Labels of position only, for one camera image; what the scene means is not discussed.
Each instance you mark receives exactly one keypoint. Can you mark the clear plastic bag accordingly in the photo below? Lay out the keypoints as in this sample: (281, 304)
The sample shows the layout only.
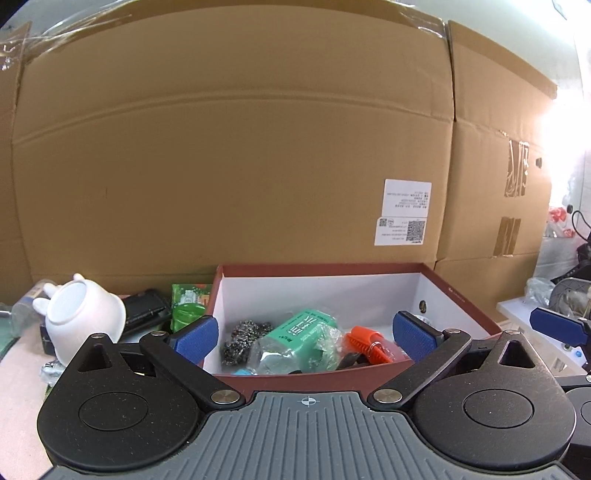
(540, 288)

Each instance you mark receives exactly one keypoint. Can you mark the grey metal object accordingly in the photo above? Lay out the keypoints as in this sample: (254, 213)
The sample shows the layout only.
(570, 295)

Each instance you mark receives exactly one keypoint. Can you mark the black case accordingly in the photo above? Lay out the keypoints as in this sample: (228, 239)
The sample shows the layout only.
(143, 307)

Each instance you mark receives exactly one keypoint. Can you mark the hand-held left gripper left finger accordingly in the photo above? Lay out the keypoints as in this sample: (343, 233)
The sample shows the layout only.
(196, 339)

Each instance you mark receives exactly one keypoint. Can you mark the large cardboard box brown tape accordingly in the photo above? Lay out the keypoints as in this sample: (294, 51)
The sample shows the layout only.
(489, 138)

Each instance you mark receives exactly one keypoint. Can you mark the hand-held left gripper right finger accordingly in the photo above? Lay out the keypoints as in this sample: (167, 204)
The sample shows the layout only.
(415, 337)

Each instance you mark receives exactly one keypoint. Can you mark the white shipping label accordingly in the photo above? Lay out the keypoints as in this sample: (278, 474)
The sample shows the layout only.
(404, 210)

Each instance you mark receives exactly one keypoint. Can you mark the orange plastic brush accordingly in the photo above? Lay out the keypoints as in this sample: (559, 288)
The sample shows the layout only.
(364, 339)

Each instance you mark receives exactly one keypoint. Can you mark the clear plastic bottle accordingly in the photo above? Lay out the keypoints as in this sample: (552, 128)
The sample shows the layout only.
(25, 309)

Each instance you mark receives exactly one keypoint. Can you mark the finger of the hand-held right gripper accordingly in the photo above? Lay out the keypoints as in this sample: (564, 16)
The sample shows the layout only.
(556, 325)

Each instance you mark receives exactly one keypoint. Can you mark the clear bottle green label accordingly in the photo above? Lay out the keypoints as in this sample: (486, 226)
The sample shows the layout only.
(295, 339)

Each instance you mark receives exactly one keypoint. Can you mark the black device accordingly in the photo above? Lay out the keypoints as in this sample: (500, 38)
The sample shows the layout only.
(584, 261)

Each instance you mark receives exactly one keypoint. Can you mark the red shoe box white inside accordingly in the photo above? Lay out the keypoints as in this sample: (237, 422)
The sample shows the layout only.
(323, 295)

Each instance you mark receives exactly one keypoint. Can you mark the black clip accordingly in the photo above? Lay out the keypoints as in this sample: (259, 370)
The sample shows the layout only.
(351, 361)

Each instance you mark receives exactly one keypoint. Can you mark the white ceramic cup with ears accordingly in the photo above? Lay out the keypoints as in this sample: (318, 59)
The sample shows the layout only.
(87, 314)

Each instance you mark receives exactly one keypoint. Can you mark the red white packaging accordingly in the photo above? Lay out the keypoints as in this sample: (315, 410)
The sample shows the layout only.
(559, 224)

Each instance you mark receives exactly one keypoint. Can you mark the large cardboard box white label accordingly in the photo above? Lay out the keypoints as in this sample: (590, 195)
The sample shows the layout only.
(231, 138)

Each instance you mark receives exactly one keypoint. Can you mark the white table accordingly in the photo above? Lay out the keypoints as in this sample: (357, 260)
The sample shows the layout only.
(517, 313)

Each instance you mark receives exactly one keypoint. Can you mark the green printed packet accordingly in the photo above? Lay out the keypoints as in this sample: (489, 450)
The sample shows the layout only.
(189, 293)

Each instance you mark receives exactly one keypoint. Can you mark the steel wool scrubber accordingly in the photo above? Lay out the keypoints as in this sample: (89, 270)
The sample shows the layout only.
(242, 339)

